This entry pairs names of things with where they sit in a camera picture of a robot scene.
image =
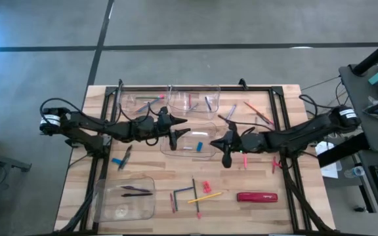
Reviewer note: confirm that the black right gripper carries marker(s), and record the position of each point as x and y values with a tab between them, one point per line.
249	142

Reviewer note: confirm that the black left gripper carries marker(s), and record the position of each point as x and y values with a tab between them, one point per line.
149	129

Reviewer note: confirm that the clear plastic bin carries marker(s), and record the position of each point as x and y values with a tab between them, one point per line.
123	209
182	150
179	98
126	105

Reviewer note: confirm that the blue pencil pink eraser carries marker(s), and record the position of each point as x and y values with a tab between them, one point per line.
149	105

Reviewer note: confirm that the grey-green crayon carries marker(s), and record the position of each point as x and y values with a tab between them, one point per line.
207	103

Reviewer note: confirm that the translucent purple pen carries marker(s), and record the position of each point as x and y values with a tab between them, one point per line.
231	112

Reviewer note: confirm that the red-orange eraser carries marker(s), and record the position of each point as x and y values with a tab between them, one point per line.
205	184

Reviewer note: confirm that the pink printed eraser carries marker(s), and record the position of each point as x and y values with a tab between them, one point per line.
208	189

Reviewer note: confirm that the yellow pencil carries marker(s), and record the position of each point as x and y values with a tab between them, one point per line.
208	196

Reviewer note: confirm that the orange pencil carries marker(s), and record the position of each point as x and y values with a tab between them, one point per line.
258	112

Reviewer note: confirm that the grey-blue pen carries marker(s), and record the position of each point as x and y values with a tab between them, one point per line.
123	163

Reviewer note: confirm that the large blue eraser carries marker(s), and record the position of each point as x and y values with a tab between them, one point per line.
116	161

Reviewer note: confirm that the dark purple pen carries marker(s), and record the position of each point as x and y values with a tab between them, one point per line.
136	189

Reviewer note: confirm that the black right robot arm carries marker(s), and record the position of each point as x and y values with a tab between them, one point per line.
307	129

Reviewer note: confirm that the small red clamp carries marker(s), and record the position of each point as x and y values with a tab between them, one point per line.
273	164

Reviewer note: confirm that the red stapler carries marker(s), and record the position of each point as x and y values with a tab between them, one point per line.
257	197

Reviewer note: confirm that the green pencil pink eraser cap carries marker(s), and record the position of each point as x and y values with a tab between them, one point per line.
196	200

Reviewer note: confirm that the green crayon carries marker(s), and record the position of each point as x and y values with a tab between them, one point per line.
175	201

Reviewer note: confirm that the white paper sheet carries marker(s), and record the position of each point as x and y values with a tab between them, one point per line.
330	170

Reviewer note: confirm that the black desk leg beam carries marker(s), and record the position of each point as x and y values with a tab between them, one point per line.
343	151

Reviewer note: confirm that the clear water bottle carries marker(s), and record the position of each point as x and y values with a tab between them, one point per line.
354	172

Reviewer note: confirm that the small black desk foot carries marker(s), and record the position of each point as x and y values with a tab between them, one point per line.
359	208

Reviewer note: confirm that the teal block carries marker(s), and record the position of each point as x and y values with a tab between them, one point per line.
377	78

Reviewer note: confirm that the black pole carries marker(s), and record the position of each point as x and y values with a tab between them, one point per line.
376	54

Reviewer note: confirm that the black frame clamp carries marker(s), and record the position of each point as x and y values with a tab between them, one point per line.
242	83

